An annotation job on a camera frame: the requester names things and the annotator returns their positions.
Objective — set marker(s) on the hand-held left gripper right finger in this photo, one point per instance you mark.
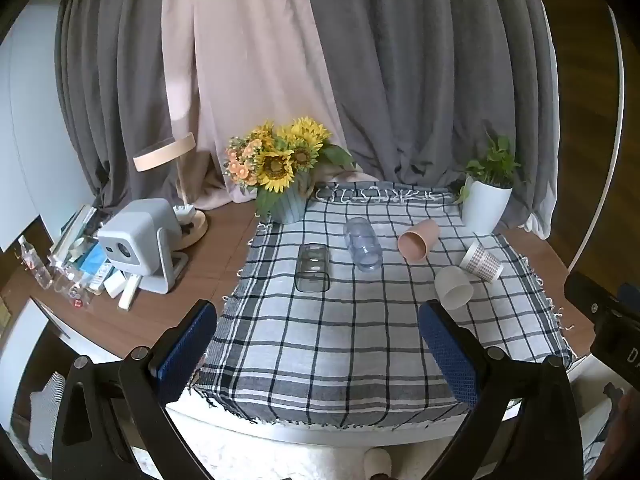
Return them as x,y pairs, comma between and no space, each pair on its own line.
450,357

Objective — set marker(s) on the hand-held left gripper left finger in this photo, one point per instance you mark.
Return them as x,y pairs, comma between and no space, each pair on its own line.
184,357

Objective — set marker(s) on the white cup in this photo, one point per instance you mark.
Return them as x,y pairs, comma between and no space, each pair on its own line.
452,287

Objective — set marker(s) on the patterned paper cup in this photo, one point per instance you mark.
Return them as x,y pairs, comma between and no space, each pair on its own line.
480,260

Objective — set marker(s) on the pink cup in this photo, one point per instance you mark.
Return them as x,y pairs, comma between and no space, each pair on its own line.
417,240

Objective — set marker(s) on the clear bluish plastic cup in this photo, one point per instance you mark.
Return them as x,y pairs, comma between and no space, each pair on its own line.
362,245

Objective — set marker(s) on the grey square glass cup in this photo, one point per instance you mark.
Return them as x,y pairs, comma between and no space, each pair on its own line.
312,270

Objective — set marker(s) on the white remote control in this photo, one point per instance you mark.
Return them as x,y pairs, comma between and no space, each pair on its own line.
128,292

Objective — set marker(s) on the small white box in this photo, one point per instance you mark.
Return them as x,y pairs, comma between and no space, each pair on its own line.
114,284

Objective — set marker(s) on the checked grey white tablecloth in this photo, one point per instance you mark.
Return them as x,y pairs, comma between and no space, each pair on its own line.
350,340

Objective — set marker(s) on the white round object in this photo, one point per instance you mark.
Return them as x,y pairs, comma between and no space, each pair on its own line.
377,461

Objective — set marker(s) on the white cube projector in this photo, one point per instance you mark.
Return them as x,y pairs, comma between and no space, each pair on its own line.
130,240

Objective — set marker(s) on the clear plastic bottle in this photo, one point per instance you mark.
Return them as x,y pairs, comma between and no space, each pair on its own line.
72,287
35,262

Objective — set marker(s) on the white ribbed object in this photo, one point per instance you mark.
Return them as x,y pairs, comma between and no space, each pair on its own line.
46,412

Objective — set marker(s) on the white plant pot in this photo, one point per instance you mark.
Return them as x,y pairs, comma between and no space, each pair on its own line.
484,207

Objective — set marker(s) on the stack of books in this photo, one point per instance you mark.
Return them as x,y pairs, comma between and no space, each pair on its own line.
75,232

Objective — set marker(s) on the pale blue ribbed vase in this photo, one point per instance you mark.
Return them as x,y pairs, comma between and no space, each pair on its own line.
292,205

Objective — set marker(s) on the green leafy plant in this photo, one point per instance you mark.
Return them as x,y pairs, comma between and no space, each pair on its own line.
492,162

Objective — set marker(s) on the white round desk lamp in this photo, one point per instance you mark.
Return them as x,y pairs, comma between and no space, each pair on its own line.
165,152

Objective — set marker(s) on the sunflower bouquet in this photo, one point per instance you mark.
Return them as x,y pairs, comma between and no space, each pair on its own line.
275,165

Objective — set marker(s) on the grey curtain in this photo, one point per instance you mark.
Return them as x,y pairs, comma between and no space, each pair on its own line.
440,75
115,70

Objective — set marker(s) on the pale pink curtain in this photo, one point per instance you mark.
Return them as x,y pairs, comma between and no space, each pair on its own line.
250,60

